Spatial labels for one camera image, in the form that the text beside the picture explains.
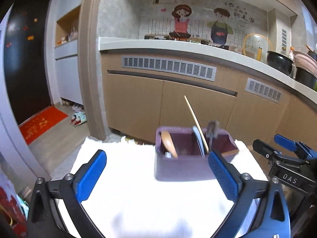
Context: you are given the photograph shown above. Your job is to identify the brown kitchen cabinet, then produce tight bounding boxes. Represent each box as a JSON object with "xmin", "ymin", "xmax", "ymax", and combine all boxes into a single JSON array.
[{"xmin": 100, "ymin": 53, "xmax": 317, "ymax": 169}]

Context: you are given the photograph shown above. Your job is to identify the wooden chopstick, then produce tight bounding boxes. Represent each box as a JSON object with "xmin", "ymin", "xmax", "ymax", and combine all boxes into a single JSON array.
[{"xmin": 184, "ymin": 95, "xmax": 210, "ymax": 154}]

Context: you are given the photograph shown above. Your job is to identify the yellow hose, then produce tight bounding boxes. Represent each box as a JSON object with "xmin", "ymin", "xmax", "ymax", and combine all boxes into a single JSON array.
[{"xmin": 242, "ymin": 33, "xmax": 274, "ymax": 55}]

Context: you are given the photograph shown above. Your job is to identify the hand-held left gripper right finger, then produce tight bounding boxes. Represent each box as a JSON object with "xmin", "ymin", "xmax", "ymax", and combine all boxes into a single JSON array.
[{"xmin": 208, "ymin": 151, "xmax": 291, "ymax": 238}]

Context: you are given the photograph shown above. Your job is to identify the red printed bag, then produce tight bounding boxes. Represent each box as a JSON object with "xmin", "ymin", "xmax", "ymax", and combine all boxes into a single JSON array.
[{"xmin": 0, "ymin": 178, "xmax": 28, "ymax": 231}]

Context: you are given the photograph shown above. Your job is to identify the grey-blue plastic spoon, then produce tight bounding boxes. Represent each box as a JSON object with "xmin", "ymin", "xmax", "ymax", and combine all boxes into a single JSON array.
[{"xmin": 193, "ymin": 126, "xmax": 205, "ymax": 158}]

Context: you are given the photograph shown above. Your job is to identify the patterned slippers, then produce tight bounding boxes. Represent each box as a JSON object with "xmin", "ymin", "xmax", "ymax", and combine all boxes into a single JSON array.
[{"xmin": 70, "ymin": 111, "xmax": 88, "ymax": 127}]

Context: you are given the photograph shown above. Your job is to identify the long grey vent grille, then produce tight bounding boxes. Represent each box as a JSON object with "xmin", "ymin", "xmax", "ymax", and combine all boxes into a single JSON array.
[{"xmin": 121, "ymin": 56, "xmax": 217, "ymax": 82}]

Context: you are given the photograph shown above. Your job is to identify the white kitchen counter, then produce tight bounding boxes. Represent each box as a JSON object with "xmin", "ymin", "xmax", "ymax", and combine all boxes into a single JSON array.
[{"xmin": 98, "ymin": 37, "xmax": 317, "ymax": 97}]

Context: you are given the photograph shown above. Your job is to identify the wooden spoon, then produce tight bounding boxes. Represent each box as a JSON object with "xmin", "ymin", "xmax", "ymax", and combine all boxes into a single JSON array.
[{"xmin": 161, "ymin": 131, "xmax": 178, "ymax": 159}]

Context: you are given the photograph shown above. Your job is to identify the white textured table cloth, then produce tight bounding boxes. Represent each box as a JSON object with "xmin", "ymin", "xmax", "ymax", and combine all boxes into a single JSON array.
[{"xmin": 56, "ymin": 136, "xmax": 270, "ymax": 238}]

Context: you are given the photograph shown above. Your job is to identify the dark entrance door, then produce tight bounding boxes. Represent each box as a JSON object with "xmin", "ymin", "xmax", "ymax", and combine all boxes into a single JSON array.
[{"xmin": 4, "ymin": 0, "xmax": 53, "ymax": 126}]

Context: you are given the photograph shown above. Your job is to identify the white shoe cabinet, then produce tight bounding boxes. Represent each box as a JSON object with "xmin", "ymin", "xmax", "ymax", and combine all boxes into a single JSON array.
[{"xmin": 53, "ymin": 5, "xmax": 85, "ymax": 107}]

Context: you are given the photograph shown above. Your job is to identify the metal shovel-shaped spoon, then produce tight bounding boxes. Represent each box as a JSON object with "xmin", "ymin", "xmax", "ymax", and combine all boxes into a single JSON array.
[{"xmin": 207, "ymin": 120, "xmax": 220, "ymax": 152}]

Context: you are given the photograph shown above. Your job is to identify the black cooking pot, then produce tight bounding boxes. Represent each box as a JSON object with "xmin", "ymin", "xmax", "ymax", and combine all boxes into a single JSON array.
[{"xmin": 267, "ymin": 51, "xmax": 294, "ymax": 75}]

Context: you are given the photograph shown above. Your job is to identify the red doormat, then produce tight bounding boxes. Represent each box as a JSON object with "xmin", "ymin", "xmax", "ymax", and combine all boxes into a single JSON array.
[{"xmin": 18, "ymin": 106, "xmax": 69, "ymax": 145}]

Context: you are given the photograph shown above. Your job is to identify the purple utensil holder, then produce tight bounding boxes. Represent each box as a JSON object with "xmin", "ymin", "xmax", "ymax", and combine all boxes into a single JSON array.
[{"xmin": 155, "ymin": 126, "xmax": 239, "ymax": 182}]

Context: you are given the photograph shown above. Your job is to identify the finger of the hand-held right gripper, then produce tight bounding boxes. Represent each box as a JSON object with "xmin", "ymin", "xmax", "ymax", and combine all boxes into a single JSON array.
[
  {"xmin": 253, "ymin": 139, "xmax": 307, "ymax": 165},
  {"xmin": 274, "ymin": 134, "xmax": 317, "ymax": 159}
]

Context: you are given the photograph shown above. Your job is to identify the black bucket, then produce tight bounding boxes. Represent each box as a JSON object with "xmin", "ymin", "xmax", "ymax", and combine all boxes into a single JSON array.
[{"xmin": 295, "ymin": 67, "xmax": 317, "ymax": 88}]

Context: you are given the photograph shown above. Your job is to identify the cartoon wall sticker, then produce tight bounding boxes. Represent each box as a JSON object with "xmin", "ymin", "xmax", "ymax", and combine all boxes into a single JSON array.
[{"xmin": 139, "ymin": 0, "xmax": 269, "ymax": 47}]

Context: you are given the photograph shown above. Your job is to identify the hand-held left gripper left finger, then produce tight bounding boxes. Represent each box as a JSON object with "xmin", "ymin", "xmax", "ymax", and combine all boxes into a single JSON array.
[{"xmin": 27, "ymin": 149, "xmax": 107, "ymax": 238}]

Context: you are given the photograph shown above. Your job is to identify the short grey vent grille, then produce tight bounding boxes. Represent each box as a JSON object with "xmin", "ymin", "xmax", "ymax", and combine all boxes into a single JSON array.
[{"xmin": 245, "ymin": 78, "xmax": 283, "ymax": 104}]

